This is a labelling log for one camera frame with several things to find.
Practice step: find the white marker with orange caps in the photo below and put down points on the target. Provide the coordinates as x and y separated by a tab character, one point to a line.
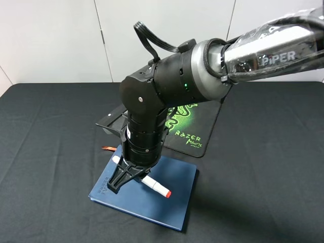
154	185

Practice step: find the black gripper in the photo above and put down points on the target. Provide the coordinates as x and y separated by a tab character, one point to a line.
142	150

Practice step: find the orange bookmark ribbon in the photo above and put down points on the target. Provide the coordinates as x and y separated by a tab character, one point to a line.
109	148

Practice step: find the blue notebook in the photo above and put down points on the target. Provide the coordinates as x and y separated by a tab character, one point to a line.
139	200

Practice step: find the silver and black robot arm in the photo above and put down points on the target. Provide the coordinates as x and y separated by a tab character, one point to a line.
199	72

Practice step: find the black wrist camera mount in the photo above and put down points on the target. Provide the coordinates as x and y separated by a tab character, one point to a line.
115	121

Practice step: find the black tablecloth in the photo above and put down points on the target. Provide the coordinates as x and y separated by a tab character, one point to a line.
260	180

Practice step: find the black Razer mouse pad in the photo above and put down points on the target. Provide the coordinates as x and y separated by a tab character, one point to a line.
191	127

